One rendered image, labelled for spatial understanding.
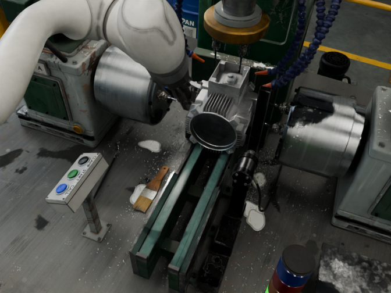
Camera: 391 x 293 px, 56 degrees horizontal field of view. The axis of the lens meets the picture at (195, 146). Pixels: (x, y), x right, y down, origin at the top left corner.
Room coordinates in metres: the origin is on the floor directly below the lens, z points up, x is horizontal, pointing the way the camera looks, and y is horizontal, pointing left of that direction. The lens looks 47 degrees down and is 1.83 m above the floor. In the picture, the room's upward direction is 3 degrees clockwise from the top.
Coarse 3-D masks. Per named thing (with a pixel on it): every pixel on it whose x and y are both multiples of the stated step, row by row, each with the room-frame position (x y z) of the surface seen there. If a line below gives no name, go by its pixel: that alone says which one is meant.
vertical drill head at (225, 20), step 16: (224, 0) 0.94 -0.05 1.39; (240, 0) 0.91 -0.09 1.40; (256, 0) 0.95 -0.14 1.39; (208, 16) 0.95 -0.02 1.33; (224, 16) 0.91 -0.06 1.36; (240, 16) 0.91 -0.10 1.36; (256, 16) 0.92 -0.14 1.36; (208, 32) 0.91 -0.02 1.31; (224, 32) 0.88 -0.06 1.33; (240, 32) 0.87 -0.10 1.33; (256, 32) 0.88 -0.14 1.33; (224, 48) 1.01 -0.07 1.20; (240, 48) 0.89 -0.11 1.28; (240, 64) 0.90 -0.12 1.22
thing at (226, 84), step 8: (224, 64) 1.01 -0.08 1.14; (232, 64) 1.01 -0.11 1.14; (216, 72) 0.98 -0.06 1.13; (224, 72) 1.00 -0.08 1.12; (232, 72) 1.01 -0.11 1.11; (240, 72) 1.00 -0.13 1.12; (248, 72) 0.98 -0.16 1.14; (208, 80) 0.92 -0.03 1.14; (216, 80) 0.96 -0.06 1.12; (224, 80) 0.94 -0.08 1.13; (232, 80) 0.94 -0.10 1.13; (240, 80) 0.96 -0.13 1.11; (248, 80) 0.99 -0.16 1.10; (208, 88) 0.91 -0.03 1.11; (216, 88) 0.91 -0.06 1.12; (224, 88) 0.90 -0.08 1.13; (232, 88) 0.89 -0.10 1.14; (240, 88) 0.89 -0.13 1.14; (208, 96) 0.91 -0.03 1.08; (224, 96) 0.90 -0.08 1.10; (232, 96) 0.89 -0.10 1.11; (240, 96) 0.89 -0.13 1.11
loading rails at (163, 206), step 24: (192, 144) 0.85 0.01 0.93; (192, 168) 0.76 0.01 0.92; (216, 168) 0.76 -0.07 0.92; (168, 192) 0.65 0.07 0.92; (192, 192) 0.71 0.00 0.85; (216, 192) 0.65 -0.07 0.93; (168, 216) 0.57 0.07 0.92; (192, 216) 0.58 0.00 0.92; (144, 240) 0.50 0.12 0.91; (168, 240) 0.54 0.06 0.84; (192, 240) 0.50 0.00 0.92; (144, 264) 0.44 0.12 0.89; (192, 264) 0.45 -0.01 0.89
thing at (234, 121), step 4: (248, 84) 0.98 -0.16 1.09; (252, 84) 0.98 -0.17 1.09; (248, 88) 0.97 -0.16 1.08; (252, 88) 0.97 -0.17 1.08; (192, 108) 0.86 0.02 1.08; (196, 108) 0.85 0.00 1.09; (200, 108) 0.86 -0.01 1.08; (192, 112) 0.85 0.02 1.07; (196, 112) 0.84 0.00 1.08; (232, 116) 0.83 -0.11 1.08; (236, 116) 0.82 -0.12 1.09; (232, 120) 0.81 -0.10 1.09; (236, 120) 0.81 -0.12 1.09; (232, 124) 0.80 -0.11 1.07; (236, 124) 0.80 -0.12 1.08; (192, 136) 0.85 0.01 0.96; (192, 140) 0.85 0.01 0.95; (232, 148) 0.81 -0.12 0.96; (228, 152) 0.80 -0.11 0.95; (232, 152) 0.80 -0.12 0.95
